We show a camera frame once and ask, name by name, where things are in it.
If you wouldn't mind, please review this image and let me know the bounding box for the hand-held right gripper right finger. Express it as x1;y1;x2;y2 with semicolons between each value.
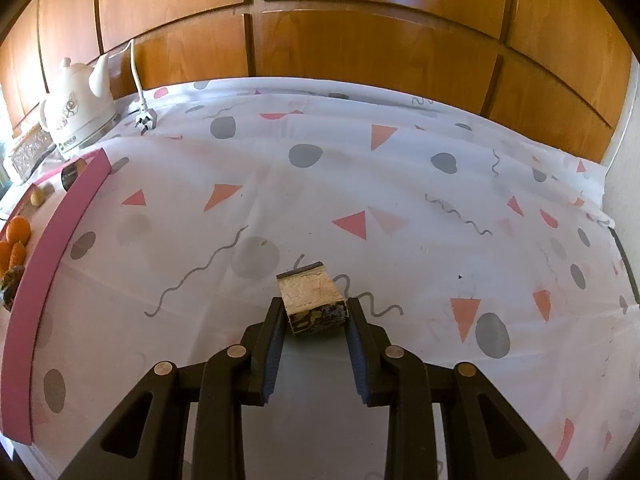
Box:
345;297;571;480

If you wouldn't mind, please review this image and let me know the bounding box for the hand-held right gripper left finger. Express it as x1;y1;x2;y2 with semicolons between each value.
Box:
59;296;287;480

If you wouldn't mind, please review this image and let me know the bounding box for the cut pale sugarcane piece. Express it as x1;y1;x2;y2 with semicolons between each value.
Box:
276;261;349;338

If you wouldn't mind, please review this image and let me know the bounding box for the pink shallow cardboard box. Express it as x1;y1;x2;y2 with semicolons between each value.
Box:
0;149;112;446

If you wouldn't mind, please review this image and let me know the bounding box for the dark round sugarcane piece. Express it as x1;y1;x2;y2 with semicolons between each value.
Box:
61;157;91;192

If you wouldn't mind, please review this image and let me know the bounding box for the dark round fruit piece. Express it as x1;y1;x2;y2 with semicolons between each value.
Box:
0;266;25;311

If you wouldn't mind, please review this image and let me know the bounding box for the orange with stem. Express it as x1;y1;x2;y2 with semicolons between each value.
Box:
6;216;32;243

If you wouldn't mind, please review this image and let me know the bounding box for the white patterned tablecloth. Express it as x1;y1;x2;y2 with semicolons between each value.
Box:
0;77;640;480

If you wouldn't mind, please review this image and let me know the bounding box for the silver kettle base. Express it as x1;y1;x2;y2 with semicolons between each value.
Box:
52;115;121;158

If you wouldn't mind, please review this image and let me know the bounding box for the silver embossed tissue box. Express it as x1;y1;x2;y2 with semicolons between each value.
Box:
4;125;56;181

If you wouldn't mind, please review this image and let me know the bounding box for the white floral ceramic kettle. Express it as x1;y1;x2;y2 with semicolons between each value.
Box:
39;52;118;148

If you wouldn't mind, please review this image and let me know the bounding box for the white power cord with plug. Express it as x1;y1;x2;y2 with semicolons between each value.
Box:
127;39;158;133

